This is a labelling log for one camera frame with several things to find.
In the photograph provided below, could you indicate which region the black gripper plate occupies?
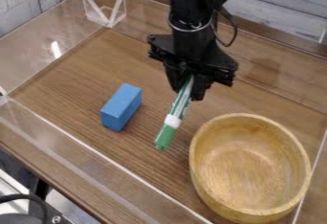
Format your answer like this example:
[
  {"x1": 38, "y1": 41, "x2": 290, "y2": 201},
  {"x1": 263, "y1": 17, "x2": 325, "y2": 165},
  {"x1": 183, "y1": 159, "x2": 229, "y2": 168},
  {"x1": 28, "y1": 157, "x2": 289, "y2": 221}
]
[{"x1": 147, "y1": 34, "x2": 239, "y2": 101}]

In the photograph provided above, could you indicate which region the green expo marker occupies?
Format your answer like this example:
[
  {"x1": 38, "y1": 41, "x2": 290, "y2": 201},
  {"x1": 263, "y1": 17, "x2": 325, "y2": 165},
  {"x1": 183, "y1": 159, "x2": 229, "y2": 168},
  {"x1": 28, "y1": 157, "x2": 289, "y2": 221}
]
[{"x1": 155, "y1": 77, "x2": 194, "y2": 150}]

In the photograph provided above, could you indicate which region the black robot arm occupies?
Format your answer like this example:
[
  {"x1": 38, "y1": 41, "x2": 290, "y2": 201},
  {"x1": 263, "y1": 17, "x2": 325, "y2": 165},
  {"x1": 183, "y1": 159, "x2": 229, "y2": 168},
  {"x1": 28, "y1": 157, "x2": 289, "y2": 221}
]
[{"x1": 147, "y1": 0, "x2": 238, "y2": 101}]

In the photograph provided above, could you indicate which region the brown wooden bowl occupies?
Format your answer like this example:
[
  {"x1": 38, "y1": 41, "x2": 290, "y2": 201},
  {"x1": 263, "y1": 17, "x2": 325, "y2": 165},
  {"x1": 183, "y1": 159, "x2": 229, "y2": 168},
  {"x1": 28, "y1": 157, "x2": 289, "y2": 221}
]
[{"x1": 190, "y1": 113, "x2": 313, "y2": 224}]

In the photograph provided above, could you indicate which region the blue foam block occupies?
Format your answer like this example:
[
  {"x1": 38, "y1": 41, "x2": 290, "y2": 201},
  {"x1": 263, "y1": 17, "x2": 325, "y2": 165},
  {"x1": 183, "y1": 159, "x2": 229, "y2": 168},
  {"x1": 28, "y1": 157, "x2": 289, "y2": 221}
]
[{"x1": 101, "y1": 83, "x2": 142, "y2": 131}]

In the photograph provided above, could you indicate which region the clear acrylic triangular bracket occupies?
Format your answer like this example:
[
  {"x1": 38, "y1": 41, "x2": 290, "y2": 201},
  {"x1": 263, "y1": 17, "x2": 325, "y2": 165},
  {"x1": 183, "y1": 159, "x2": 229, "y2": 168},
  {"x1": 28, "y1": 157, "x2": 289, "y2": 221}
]
[{"x1": 82, "y1": 0, "x2": 127, "y2": 29}]

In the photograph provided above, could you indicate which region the clear acrylic wall panel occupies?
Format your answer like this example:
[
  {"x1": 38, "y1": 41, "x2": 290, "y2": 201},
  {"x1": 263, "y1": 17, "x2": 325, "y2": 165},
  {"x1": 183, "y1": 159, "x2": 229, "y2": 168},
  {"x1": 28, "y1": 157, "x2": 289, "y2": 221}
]
[{"x1": 0, "y1": 95, "x2": 213, "y2": 224}]

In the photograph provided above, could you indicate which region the black cable lower left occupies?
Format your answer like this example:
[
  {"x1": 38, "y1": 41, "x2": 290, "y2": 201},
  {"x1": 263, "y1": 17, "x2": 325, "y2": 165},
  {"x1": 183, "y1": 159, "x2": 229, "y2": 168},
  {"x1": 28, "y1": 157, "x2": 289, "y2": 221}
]
[{"x1": 0, "y1": 193, "x2": 50, "y2": 224}]

